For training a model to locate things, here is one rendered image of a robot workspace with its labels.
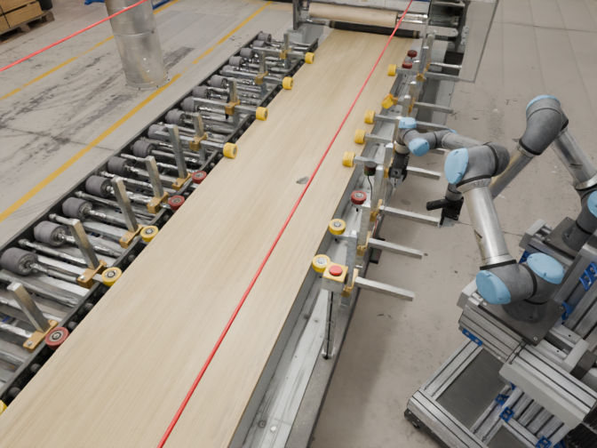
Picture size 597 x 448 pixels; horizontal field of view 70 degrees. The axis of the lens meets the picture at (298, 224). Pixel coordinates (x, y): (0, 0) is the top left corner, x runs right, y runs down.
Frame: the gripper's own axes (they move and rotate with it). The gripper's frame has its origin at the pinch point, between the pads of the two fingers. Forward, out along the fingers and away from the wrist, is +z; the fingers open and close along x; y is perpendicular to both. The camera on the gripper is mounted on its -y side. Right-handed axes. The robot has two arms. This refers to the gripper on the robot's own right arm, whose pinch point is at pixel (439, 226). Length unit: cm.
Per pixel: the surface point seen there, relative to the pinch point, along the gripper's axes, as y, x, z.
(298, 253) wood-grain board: -58, -49, -8
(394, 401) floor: 1, -56, 83
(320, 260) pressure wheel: -47, -50, -9
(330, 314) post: -33, -82, -18
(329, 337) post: -33, -82, -3
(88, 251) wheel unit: -141, -84, -15
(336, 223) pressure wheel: -47, -25, -9
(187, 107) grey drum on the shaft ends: -184, 65, 0
